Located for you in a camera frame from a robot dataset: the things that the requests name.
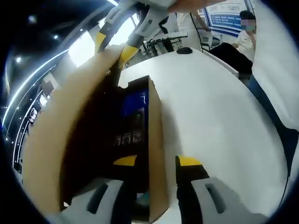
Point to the brown cardboard shoe box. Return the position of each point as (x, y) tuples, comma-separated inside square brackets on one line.
[(46, 140)]

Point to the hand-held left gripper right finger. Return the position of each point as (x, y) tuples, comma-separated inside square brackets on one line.
[(198, 200)]

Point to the blue plastic packet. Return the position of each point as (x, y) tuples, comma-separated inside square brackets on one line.
[(134, 102)]

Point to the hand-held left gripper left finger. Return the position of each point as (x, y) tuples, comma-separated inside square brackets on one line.
[(102, 203)]

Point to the person's right hand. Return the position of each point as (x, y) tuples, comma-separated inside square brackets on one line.
[(189, 4)]

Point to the blue wall poster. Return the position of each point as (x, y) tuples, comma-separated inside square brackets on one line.
[(224, 16)]

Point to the black round desk puck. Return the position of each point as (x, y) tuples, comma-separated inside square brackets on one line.
[(184, 50)]

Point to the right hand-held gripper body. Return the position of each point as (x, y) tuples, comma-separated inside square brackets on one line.
[(158, 2)]

